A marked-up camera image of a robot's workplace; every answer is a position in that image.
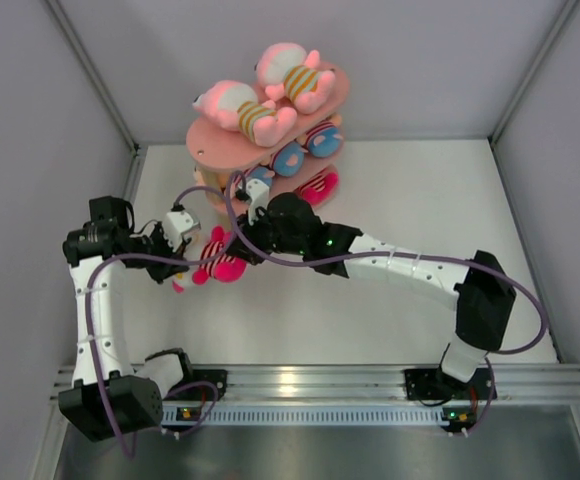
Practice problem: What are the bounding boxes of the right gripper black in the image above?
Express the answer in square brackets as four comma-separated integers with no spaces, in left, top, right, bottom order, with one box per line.
[229,206,307,267]

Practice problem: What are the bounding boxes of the white glasses plush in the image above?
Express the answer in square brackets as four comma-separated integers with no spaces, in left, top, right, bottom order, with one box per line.
[295,168,339,207]
[171,226,247,293]

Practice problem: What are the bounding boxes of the orange-head blue-body plush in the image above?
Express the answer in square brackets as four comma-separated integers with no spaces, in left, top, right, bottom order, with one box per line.
[296,113,344,158]

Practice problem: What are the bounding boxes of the large pink frog plush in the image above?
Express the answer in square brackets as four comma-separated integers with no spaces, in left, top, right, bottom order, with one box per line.
[192,80,298,147]

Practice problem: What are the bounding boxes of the small pink frog plush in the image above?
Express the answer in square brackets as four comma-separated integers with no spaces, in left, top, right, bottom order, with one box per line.
[255,42,336,114]

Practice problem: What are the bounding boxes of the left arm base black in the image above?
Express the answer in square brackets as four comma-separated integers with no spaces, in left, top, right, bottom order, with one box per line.
[149,368,228,402]

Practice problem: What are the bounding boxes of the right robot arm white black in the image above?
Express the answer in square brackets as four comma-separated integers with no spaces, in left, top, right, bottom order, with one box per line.
[228,193,516,397]

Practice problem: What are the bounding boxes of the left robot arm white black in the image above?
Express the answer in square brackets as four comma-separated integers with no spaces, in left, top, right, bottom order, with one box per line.
[58,196,200,442]

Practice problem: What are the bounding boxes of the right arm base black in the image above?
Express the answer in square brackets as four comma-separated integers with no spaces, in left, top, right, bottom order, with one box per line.
[404,367,497,406]

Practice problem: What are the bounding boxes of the blue plush on shelf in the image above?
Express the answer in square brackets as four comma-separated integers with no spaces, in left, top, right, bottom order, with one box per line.
[224,165,275,196]
[269,141,306,177]

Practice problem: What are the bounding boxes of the pink three-tier shelf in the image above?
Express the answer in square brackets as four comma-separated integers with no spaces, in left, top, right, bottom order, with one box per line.
[186,62,350,205]

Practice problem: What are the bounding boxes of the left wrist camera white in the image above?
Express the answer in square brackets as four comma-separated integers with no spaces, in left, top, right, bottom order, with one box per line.
[162,209,201,251]

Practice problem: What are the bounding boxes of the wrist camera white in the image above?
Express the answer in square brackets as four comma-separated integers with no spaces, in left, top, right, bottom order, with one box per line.
[162,209,201,251]
[236,178,270,225]

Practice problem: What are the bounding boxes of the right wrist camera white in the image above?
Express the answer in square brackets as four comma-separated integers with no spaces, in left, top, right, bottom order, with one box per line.
[236,178,270,225]

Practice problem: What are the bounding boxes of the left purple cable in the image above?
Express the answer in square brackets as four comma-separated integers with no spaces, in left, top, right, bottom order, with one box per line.
[88,185,251,459]

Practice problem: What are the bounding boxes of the purple cable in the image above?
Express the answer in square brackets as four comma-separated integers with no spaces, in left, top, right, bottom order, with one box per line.
[224,170,550,441]
[88,185,251,459]

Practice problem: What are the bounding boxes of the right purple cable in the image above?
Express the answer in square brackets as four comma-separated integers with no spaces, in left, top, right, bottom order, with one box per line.
[224,170,550,441]

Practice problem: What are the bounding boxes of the aluminium mounting rail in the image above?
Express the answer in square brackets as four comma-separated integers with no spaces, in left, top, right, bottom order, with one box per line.
[49,363,580,401]

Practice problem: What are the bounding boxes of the slotted cable duct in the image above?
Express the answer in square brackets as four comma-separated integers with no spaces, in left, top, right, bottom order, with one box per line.
[64,403,476,427]

